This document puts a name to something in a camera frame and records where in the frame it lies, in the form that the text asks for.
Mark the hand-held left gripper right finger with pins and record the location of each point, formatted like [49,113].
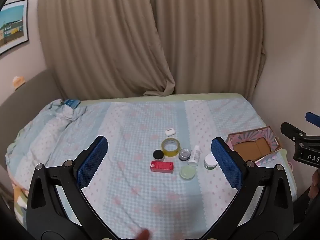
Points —
[226,166]

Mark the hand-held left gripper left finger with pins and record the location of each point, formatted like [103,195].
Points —
[92,165]

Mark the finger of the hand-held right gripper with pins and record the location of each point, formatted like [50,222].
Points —
[313,118]
[290,130]

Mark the white-lid round jar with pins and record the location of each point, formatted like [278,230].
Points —
[210,160]

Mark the cardboard box with pink lining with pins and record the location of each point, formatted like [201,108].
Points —
[255,148]

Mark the pale green round jar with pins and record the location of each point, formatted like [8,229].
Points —
[188,173]

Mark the silver round tin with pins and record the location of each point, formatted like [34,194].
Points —
[184,154]

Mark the clear yellowish tape roll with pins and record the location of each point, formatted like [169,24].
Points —
[165,150]

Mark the red rectangular box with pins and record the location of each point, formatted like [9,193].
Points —
[162,167]

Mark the black-lid small jar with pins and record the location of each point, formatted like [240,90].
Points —
[158,155]

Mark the person's right hand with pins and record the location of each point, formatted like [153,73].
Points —
[313,183]

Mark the small white bottle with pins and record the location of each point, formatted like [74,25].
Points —
[194,156]

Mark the blue pink checkered blanket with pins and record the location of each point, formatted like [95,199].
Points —
[125,192]

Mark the blue patterned pouch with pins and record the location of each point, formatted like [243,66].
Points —
[71,103]

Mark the white earbuds case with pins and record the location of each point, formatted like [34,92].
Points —
[169,132]

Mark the colourful patterned cloth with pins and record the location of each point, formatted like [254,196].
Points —
[18,198]

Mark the pinkish blurred object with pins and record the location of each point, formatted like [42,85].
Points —
[142,234]

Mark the pale green bed sheet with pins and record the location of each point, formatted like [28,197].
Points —
[175,97]

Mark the grey sofa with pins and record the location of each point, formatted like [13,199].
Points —
[30,97]

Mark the small orange figure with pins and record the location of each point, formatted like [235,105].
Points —
[18,81]

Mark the framed wall picture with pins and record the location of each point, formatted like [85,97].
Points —
[13,25]

